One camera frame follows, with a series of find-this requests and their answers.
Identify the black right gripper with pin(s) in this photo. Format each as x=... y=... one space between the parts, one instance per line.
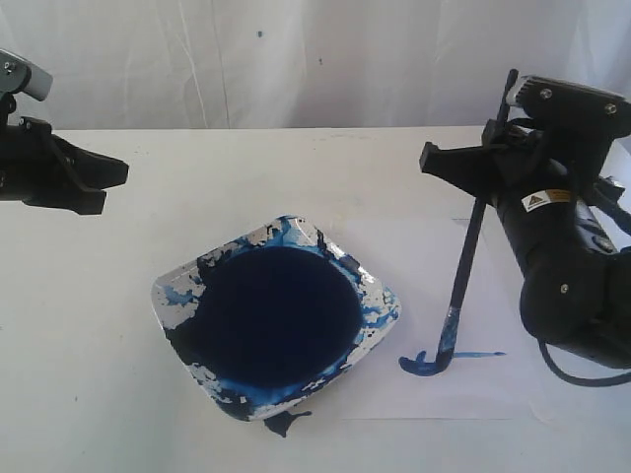
x=544 y=205

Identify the white backdrop cloth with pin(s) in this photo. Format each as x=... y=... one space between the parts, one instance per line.
x=268 y=64

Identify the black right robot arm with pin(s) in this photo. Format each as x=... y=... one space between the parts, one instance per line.
x=580 y=303

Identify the black paintbrush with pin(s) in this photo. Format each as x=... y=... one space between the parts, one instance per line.
x=447 y=343

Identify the white square paint-stained dish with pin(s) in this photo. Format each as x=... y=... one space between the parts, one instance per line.
x=270 y=318

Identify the blue paint spill puddle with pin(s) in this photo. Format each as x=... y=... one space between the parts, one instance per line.
x=281 y=423

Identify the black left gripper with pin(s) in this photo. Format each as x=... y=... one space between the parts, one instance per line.
x=31 y=171

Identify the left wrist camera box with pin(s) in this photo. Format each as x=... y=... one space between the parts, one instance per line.
x=20 y=75

